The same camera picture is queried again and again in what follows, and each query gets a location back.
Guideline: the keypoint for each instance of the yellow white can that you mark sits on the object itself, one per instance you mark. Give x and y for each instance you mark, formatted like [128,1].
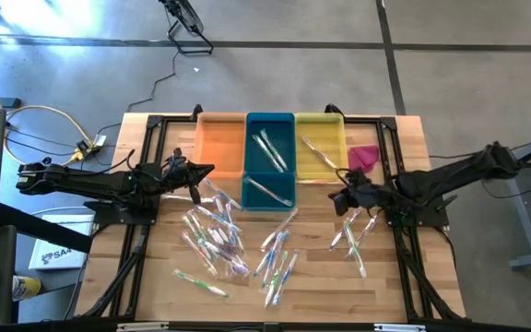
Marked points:
[26,288]

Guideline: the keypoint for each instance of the black floor fan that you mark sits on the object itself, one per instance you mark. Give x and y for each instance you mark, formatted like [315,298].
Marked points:
[187,18]

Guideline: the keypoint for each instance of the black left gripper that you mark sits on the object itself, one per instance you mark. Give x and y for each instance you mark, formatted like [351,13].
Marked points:
[173,175]

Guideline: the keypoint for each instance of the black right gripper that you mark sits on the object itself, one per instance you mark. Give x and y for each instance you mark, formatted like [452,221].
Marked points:
[367,193]

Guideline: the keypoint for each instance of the white wrapped toothbrush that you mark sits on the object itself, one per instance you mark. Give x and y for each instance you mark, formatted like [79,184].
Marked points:
[178,198]

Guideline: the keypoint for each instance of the black table clamp knob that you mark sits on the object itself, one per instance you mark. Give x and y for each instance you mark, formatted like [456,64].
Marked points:
[197,110]
[332,110]

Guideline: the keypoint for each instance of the white printed box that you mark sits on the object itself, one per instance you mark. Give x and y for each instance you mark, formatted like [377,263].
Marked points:
[62,249]

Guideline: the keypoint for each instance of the magenta cloth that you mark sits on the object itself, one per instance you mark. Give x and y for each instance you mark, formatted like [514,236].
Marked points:
[362,157]

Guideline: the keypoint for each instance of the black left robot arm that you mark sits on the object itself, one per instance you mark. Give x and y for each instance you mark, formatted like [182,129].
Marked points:
[86,182]

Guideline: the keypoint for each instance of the silver table bracket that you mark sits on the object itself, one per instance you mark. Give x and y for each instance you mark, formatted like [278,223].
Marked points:
[141,327]
[399,327]

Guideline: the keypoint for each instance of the red toothbrush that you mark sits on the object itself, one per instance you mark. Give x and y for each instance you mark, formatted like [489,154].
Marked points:
[199,254]
[269,192]

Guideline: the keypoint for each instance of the orange wrapped toothbrush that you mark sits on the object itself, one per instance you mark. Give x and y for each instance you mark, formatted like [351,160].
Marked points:
[280,229]

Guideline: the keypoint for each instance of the large teal plastic bin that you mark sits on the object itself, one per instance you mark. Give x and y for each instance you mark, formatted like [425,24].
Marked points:
[286,124]

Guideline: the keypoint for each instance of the yellow plastic bin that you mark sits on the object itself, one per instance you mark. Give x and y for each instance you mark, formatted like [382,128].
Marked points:
[330,133]

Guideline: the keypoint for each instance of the orange plastic bin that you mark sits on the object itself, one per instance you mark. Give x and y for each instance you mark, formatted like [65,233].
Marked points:
[219,143]

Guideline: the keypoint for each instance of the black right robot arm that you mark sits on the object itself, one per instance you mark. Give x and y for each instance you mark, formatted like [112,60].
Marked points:
[454,173]

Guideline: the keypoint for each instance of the small teal plastic bin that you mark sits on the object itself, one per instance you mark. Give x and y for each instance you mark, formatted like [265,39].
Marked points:
[256,200]

